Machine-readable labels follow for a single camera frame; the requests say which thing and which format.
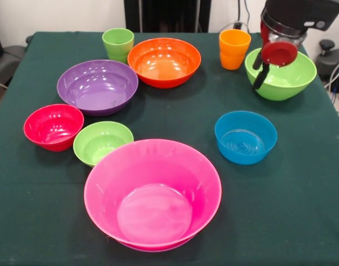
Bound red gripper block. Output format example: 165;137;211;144
252;21;299;90

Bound large green plastic bowl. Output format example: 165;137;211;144
244;47;317;101

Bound blue plastic bowl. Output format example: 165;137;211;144
214;110;278;166

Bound orange plastic bowl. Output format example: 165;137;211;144
127;38;202;90

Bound green plastic cup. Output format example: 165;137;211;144
101;28;135;64

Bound pink plastic bowl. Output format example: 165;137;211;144
84;139;223;252

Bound small green plastic bowl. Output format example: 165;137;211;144
73;121;135;168

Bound red plastic bowl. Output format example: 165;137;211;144
23;104;85;152

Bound orange plastic cup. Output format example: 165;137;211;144
218;29;252;71

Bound black cabinet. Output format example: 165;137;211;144
124;0;212;33

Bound purple plastic bowl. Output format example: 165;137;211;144
56;59;139;117

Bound black chair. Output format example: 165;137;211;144
0;19;34;89

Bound dark green tablecloth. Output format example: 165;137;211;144
0;31;339;266

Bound black wall plug cable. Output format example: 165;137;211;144
233;0;252;33

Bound blue and white cables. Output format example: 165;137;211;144
324;57;339;95

